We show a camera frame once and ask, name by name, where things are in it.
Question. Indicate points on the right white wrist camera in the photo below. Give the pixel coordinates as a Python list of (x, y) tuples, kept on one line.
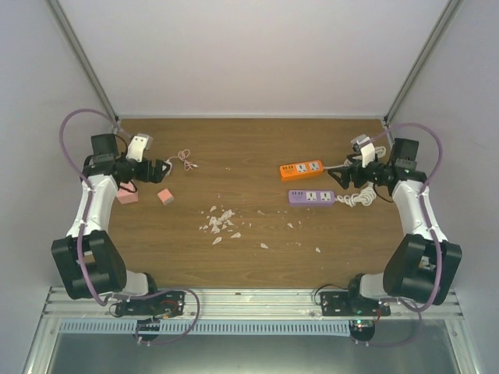
[(364, 146)]

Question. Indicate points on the purple power strip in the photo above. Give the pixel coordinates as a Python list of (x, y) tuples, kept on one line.
[(302, 197)]

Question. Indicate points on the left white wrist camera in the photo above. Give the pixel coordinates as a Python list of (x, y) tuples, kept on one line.
[(137, 146)]

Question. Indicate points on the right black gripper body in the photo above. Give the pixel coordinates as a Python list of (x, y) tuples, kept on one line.
[(360, 181)]

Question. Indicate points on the small pink plug adapter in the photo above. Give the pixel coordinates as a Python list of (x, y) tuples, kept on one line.
[(165, 196)]

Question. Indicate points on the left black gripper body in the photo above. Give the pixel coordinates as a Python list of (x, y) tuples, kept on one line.
[(145, 176)]

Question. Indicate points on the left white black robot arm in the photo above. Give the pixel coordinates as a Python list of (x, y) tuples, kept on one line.
[(88, 262)]

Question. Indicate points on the grey slotted cable duct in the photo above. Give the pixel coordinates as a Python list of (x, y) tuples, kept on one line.
[(217, 327)]

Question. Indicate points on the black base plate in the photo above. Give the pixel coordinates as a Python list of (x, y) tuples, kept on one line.
[(340, 302), (167, 305)]

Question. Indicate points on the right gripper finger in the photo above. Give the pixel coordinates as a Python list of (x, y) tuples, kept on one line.
[(343, 176), (352, 158)]

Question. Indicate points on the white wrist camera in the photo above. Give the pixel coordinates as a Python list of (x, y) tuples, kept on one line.
[(364, 146), (137, 146)]

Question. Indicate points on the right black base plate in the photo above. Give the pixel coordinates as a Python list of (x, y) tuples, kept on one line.
[(340, 302)]

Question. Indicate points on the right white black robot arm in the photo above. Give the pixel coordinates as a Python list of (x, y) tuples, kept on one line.
[(425, 263)]

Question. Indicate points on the pink cube socket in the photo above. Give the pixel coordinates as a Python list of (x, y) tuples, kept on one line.
[(127, 193)]

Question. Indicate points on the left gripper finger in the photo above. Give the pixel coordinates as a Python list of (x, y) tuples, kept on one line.
[(164, 172), (160, 163)]

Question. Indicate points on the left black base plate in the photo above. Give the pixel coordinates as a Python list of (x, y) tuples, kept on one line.
[(167, 305)]

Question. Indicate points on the aluminium front rail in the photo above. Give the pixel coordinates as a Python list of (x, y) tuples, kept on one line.
[(243, 304)]

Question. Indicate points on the orange power strip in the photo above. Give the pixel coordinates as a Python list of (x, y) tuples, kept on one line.
[(297, 171)]

